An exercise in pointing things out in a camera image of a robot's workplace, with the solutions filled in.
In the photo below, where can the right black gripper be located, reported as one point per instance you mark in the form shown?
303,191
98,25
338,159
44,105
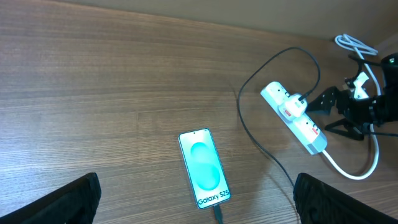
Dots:
368,110

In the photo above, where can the white power strip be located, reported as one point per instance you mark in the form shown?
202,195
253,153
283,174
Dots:
304,128

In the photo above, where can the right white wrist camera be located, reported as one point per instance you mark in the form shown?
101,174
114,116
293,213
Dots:
355,85

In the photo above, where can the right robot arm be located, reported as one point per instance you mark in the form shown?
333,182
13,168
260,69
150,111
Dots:
389,68

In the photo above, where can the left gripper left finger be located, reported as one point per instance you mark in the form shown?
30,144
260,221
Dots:
76,202

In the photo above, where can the Galaxy smartphone teal screen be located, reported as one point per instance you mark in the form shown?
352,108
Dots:
204,168

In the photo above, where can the white USB charger plug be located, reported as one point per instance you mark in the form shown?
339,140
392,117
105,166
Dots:
293,107

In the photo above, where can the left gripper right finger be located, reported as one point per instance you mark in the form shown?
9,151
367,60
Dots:
319,203

